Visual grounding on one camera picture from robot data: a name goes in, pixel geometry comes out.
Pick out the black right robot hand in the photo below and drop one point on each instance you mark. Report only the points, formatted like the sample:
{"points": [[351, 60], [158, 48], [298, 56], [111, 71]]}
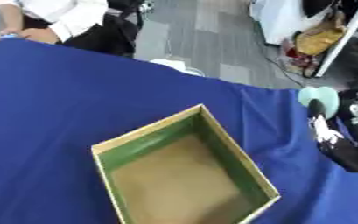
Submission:
{"points": [[346, 151]]}

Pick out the pale green heart-shaped toy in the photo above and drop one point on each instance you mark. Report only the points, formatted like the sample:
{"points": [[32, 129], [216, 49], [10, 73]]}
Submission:
{"points": [[323, 96]]}

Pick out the tan cardboard box green inside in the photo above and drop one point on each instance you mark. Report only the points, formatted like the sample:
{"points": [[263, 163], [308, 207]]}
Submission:
{"points": [[181, 175]]}

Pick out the red object on floor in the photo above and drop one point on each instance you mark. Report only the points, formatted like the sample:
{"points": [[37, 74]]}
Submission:
{"points": [[300, 57]]}

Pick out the yellow bag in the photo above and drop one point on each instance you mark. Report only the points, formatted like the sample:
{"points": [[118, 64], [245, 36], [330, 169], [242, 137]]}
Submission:
{"points": [[319, 36]]}

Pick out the white board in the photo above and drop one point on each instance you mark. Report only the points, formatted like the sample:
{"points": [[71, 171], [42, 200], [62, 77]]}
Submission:
{"points": [[281, 20]]}

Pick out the white object on floor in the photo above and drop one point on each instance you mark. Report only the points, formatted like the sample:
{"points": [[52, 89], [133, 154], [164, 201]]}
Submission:
{"points": [[174, 64]]}

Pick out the person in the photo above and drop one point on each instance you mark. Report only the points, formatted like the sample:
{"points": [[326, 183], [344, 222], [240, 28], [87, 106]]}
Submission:
{"points": [[79, 20]]}

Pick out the person's hand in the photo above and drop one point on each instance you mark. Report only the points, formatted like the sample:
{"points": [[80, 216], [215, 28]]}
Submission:
{"points": [[10, 31]]}

